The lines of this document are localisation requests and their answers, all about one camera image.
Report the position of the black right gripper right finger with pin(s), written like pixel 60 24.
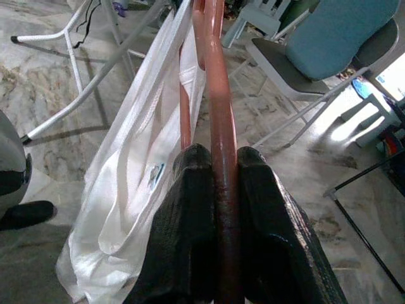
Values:
pixel 278 247

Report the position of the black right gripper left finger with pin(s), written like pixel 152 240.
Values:
pixel 183 237

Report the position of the white shirt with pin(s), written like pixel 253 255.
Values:
pixel 126 190

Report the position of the pink plastic hanger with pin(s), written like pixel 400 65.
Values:
pixel 221 126

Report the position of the pale blue kids chair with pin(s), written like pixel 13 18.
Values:
pixel 364 118
pixel 262 16

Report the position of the grey folding chair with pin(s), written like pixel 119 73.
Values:
pixel 278 60

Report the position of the blue cushion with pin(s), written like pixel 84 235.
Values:
pixel 335 35

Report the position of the white folding table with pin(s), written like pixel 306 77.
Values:
pixel 68 47

